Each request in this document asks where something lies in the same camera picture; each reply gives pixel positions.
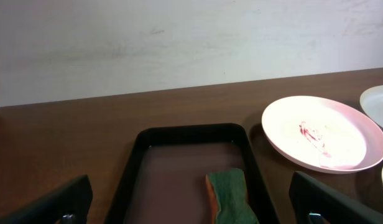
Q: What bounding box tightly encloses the small black tray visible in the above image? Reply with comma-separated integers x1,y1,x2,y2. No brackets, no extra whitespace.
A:
105,123,279,224

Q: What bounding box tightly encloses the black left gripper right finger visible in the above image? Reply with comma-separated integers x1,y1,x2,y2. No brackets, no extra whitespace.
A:
288,171,383,223

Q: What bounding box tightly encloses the green orange sponge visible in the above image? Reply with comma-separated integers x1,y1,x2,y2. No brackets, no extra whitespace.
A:
205,168,259,224

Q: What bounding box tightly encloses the pale green plate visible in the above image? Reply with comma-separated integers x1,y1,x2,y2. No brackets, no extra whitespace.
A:
359,85,383,131

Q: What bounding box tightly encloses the pink plate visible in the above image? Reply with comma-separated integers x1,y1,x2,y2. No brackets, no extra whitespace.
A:
261,96,383,174

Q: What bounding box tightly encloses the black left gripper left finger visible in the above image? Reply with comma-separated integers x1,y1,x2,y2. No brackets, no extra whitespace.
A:
0,175,93,224

